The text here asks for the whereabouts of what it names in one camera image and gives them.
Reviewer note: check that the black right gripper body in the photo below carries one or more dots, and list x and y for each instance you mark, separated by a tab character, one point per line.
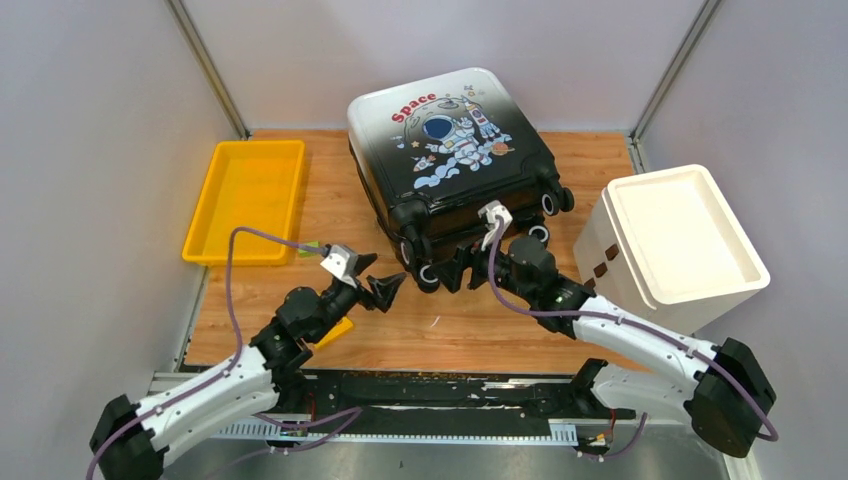
507	284

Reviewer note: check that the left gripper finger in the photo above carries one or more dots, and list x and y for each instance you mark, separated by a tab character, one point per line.
356	265
384	290

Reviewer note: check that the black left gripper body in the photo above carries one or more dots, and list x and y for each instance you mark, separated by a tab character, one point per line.
339	302

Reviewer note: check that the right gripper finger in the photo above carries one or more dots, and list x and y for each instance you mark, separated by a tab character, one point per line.
451	271
479	266

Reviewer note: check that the space astronaut hardshell suitcase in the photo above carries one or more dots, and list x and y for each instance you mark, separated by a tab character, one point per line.
433	152

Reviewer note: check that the white drawer storage box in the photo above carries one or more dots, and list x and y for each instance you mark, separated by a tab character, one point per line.
667	247

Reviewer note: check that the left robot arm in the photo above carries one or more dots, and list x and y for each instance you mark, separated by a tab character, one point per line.
139	439

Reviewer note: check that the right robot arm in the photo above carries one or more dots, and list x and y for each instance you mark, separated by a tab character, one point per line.
720	390

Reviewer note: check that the yellow triangular plastic stand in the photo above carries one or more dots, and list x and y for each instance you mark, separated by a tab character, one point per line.
343	327

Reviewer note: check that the small green block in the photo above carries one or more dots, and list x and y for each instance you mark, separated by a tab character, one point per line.
308	249

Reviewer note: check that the yellow plastic tray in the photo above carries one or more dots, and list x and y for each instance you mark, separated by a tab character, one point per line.
254	183

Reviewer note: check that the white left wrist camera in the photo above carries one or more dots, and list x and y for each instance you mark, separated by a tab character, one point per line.
339	261

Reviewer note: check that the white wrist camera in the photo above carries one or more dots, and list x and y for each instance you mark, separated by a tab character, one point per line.
339	261
497	219

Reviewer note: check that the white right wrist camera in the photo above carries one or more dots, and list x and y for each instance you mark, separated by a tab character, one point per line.
497	219

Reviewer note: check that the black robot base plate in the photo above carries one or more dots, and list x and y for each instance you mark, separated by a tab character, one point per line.
439	404

